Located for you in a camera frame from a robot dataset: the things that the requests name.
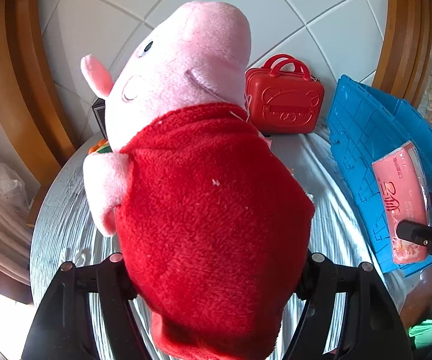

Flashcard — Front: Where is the pink tissue pack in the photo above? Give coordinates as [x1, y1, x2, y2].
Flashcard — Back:
[371, 141, 432, 265]

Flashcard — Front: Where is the pink pig plush red dress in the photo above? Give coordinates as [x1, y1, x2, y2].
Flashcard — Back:
[80, 2, 314, 359]

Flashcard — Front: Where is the blue plastic crate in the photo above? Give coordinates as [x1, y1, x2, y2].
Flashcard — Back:
[327, 75, 432, 276]

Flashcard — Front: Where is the red toy suitcase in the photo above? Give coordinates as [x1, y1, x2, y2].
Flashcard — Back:
[245, 54, 325, 135]

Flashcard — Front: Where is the green orange duck plush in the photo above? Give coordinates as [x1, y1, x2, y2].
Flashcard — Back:
[88, 139, 112, 155]

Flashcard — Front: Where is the black gift box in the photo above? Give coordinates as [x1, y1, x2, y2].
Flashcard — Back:
[91, 97, 107, 138]

